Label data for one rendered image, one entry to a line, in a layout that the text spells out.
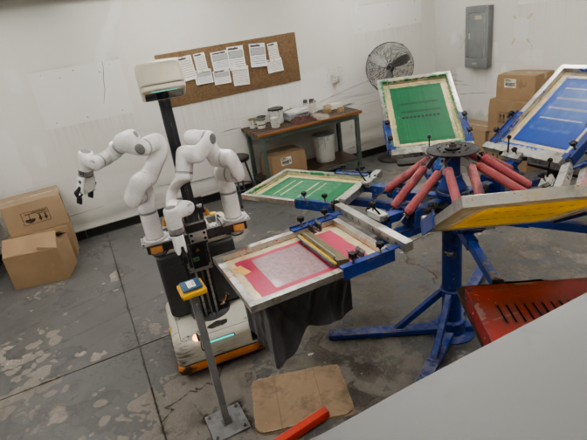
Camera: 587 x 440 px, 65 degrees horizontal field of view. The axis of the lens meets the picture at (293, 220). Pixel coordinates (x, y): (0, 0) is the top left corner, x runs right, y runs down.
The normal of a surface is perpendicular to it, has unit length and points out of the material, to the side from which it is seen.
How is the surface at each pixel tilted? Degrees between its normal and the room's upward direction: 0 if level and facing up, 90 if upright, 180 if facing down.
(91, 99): 90
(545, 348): 0
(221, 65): 88
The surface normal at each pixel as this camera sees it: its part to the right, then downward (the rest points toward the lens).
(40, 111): 0.44, 0.31
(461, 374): -0.14, -0.90
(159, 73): 0.26, -0.10
